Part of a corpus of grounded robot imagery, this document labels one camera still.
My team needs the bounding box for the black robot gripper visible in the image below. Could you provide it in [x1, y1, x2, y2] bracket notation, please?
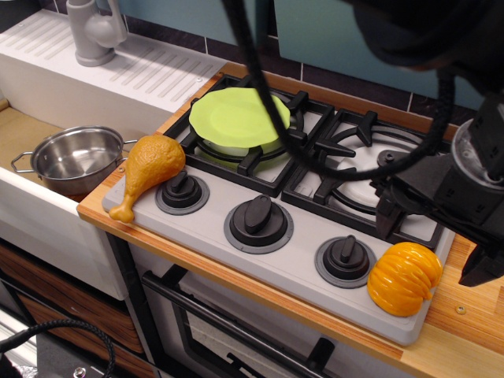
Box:
[376, 95, 503, 287]

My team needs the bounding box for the orange toy pumpkin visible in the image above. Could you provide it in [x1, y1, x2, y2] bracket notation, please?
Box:
[367, 242, 443, 317]

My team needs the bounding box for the toy chicken drumstick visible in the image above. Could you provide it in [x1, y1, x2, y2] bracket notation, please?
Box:
[109, 135, 186, 224]

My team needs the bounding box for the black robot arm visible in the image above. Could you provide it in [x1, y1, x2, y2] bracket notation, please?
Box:
[354, 1, 503, 287]

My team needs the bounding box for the light green plate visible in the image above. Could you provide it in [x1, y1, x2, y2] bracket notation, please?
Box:
[189, 87, 279, 148]

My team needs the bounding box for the small steel pot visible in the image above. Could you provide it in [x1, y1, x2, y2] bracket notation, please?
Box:
[11, 125, 137, 196]

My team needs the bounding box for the white toy sink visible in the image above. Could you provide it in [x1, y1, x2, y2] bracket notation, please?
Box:
[1, 10, 224, 300]

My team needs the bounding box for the white right burner disc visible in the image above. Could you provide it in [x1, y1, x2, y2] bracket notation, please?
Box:
[330, 129, 430, 209]

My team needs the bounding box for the right black stove knob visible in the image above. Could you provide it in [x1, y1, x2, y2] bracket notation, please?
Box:
[315, 235, 377, 289]

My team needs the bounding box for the black stove knob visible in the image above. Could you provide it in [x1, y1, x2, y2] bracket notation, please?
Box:
[155, 170, 209, 216]
[315, 235, 377, 289]
[224, 195, 294, 254]

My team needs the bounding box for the grey toy stove top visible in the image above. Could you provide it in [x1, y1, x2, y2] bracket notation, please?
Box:
[131, 75, 454, 345]

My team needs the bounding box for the right black burner grate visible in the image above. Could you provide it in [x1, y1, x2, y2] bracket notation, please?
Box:
[280, 109, 450, 253]

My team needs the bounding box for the black burner grate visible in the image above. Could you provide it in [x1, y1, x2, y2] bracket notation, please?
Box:
[280, 109, 450, 253]
[165, 88, 335, 198]

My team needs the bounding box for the middle black stove knob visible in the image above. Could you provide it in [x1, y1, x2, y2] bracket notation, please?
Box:
[224, 195, 294, 254]

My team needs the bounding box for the left black burner grate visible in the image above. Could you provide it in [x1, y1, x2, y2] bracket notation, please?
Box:
[165, 88, 335, 198]

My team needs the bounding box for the toy oven door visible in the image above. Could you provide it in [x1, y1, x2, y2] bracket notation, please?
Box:
[131, 246, 390, 377]

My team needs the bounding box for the left black stove knob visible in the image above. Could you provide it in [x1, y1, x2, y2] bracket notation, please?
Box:
[155, 170, 209, 216]

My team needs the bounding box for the wooden drawer front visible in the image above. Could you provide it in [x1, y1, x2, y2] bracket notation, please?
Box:
[1, 240, 155, 377]

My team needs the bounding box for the grey toy faucet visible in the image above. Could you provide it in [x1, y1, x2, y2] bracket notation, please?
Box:
[66, 0, 128, 67]

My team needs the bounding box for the black oven door handle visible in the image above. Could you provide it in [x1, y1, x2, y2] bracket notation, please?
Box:
[142, 271, 334, 377]

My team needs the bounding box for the black braided cable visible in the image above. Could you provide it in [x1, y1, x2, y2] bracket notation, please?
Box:
[220, 0, 458, 181]

